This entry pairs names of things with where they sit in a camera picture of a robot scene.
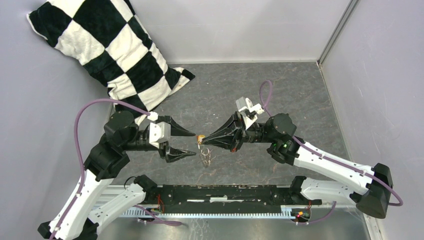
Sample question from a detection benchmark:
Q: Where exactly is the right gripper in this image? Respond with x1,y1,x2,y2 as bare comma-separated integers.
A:
202,110,276,152

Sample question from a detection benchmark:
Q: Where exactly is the silver keyring bundle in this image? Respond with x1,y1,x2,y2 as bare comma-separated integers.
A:
200,147,211,168

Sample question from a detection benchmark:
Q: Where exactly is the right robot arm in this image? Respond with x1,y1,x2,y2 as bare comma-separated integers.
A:
201,112,395,219

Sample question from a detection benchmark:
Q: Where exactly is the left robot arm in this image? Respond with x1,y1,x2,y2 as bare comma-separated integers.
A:
38,111,194,240

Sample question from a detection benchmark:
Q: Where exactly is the black white checkered cloth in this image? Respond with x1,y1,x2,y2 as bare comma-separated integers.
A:
27,0,195,112

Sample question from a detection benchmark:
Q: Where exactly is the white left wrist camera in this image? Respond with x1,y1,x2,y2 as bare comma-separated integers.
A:
147,111,160,149

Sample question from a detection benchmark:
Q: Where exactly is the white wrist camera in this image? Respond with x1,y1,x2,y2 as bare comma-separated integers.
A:
147,111,160,149
235,96,265,130

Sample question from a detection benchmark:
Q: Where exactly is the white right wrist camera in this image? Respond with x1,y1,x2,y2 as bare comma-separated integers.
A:
235,96,265,130

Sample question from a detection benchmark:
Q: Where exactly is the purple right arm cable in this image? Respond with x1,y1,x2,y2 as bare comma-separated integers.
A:
259,79,404,207

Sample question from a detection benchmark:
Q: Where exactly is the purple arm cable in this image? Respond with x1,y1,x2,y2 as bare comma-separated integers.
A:
48,98,155,240
259,79,404,207

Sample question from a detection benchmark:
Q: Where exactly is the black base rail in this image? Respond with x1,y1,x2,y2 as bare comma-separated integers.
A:
142,185,323,214

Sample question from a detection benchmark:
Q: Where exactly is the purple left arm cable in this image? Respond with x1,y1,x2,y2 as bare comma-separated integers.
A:
48,98,155,240

